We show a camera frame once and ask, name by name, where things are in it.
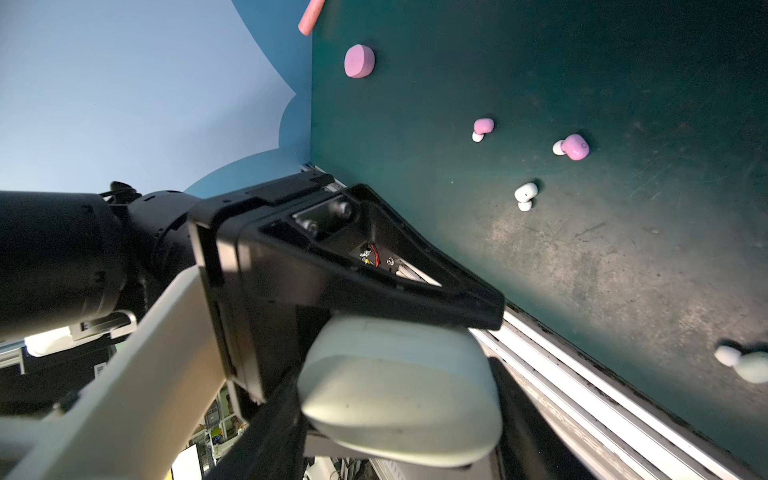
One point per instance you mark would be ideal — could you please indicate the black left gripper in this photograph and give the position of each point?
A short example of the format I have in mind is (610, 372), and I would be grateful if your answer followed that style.
(266, 249)

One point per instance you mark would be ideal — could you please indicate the white earbud charging case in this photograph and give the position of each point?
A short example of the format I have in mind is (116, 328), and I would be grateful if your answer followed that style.
(409, 392)

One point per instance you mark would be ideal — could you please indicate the light blue earbud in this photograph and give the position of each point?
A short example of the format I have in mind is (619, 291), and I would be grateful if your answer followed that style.
(525, 194)

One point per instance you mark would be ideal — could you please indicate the white earbud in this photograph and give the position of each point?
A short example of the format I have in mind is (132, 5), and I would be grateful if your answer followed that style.
(751, 367)

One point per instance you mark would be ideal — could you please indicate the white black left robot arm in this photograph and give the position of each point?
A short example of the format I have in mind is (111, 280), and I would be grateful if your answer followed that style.
(322, 308)

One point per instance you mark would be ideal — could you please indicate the purple earbud charging case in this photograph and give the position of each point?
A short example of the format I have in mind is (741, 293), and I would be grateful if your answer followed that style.
(359, 61)

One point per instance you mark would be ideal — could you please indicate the pink earbud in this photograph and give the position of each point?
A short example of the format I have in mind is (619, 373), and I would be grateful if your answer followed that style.
(574, 146)
(481, 128)

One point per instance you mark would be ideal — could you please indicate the purple pink toy scoop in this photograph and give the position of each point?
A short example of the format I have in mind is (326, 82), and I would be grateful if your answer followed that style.
(310, 16)

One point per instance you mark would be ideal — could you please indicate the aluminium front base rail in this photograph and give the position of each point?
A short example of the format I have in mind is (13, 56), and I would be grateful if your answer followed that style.
(615, 431)

